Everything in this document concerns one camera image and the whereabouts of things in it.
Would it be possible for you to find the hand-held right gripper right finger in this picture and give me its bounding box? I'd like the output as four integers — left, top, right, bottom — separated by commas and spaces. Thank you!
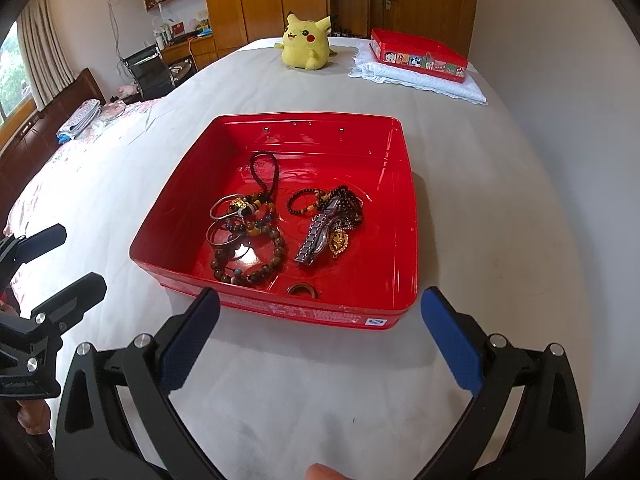
415, 286, 587, 480

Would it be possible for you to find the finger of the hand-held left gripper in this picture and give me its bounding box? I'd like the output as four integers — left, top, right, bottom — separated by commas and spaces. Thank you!
30, 272, 108, 341
0, 224, 67, 286

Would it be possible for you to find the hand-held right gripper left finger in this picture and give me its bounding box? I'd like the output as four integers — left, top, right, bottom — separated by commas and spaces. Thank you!
54, 287, 222, 480

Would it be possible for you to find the silver bangle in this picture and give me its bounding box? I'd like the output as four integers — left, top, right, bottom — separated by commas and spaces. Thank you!
210, 193, 246, 221
206, 220, 251, 250

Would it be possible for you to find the brown bead bracelet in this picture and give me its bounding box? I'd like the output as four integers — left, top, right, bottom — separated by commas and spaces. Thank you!
210, 227, 288, 288

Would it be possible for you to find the red tin box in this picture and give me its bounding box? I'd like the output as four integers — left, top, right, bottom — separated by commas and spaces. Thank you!
129, 114, 420, 331

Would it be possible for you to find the colourful bead bracelet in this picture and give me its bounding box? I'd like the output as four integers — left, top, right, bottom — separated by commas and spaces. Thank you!
227, 192, 280, 241

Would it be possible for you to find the metal wrist watch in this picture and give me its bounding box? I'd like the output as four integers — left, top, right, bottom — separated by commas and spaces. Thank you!
294, 199, 346, 265

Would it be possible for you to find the dark bead necklace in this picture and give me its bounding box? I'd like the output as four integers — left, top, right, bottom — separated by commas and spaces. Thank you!
322, 185, 365, 241

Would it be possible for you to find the dark red bead bracelet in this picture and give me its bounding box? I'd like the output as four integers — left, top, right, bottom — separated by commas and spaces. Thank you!
287, 187, 328, 217

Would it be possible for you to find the black cord necklace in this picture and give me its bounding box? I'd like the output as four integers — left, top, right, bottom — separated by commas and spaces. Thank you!
249, 151, 281, 201

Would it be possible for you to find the person's left hand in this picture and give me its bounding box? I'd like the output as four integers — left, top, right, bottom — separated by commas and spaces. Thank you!
15, 399, 54, 437

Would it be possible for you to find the person's right hand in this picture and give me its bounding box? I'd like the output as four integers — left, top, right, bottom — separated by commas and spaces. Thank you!
305, 462, 351, 480

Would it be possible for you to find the pink floral bedsheet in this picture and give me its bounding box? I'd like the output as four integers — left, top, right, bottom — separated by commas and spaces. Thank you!
5, 97, 163, 231

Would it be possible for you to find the brown wooden headboard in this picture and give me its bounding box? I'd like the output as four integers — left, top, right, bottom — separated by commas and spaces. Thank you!
0, 67, 107, 226

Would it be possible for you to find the folded blue white cloth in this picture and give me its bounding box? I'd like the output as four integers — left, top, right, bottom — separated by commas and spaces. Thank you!
56, 100, 101, 145

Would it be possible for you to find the white bed sheet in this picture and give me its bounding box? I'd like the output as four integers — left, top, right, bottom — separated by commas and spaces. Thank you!
10, 36, 618, 480

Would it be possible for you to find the window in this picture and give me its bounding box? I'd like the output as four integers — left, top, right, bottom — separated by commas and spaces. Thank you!
0, 22, 37, 136

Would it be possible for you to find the beige curtain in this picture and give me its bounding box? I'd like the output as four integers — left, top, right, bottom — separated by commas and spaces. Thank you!
17, 0, 81, 111

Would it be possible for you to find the black office chair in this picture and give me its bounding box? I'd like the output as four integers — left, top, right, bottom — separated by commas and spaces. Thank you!
120, 44, 176, 101

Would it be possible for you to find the wooden desk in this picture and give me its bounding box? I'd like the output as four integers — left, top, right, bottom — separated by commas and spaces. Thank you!
160, 30, 218, 68

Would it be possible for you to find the white lace cloth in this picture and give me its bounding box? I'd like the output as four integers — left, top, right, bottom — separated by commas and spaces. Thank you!
348, 45, 488, 107

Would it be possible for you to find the red printed tin lid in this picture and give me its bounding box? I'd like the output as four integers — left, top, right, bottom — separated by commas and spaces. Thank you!
369, 28, 469, 85

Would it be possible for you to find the yellow plush toy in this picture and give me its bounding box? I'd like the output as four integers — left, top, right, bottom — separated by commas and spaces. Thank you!
276, 11, 338, 71

